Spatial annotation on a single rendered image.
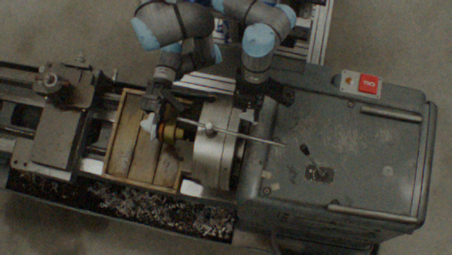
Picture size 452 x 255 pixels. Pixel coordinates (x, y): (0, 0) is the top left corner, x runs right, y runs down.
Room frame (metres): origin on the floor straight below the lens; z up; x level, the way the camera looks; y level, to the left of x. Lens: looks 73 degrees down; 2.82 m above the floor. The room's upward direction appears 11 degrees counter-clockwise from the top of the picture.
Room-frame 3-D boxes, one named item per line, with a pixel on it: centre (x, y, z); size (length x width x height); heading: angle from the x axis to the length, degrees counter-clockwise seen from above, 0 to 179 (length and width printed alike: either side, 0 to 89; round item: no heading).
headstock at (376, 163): (0.36, -0.35, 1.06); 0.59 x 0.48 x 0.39; 67
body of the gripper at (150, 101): (0.69, 0.21, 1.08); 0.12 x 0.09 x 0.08; 158
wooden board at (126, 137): (0.60, 0.28, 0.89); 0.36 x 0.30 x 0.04; 157
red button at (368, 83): (0.53, -0.48, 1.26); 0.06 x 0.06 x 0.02; 67
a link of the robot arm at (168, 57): (0.83, 0.14, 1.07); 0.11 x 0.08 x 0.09; 158
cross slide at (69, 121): (0.75, 0.60, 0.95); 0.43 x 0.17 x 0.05; 157
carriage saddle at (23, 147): (0.76, 0.65, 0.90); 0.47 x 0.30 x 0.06; 157
